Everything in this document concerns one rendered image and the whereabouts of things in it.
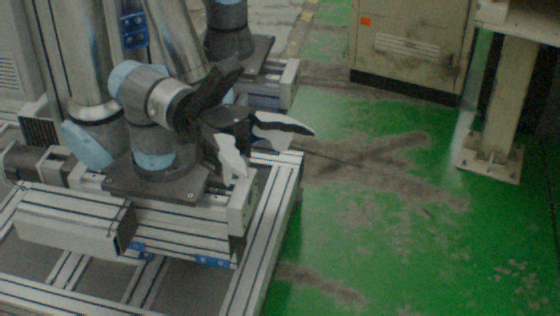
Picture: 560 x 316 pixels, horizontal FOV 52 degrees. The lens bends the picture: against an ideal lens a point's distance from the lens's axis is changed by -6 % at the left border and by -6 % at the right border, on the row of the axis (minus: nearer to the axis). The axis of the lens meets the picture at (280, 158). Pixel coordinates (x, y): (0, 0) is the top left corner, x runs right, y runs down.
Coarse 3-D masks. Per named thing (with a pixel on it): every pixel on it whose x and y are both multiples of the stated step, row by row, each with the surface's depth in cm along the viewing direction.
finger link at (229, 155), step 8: (216, 136) 84; (224, 136) 84; (232, 136) 84; (224, 144) 82; (232, 144) 82; (224, 152) 81; (232, 152) 81; (224, 160) 80; (232, 160) 80; (240, 160) 79; (224, 168) 83; (232, 168) 79; (240, 168) 79; (224, 176) 84
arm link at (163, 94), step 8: (168, 80) 94; (176, 80) 94; (160, 88) 92; (168, 88) 92; (176, 88) 92; (184, 88) 92; (192, 88) 94; (152, 96) 92; (160, 96) 92; (168, 96) 91; (152, 104) 93; (160, 104) 91; (168, 104) 91; (152, 112) 92; (160, 112) 92; (160, 120) 93; (168, 128) 93
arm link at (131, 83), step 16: (128, 64) 97; (144, 64) 98; (112, 80) 97; (128, 80) 95; (144, 80) 94; (160, 80) 94; (112, 96) 100; (128, 96) 95; (144, 96) 93; (128, 112) 98; (144, 112) 95
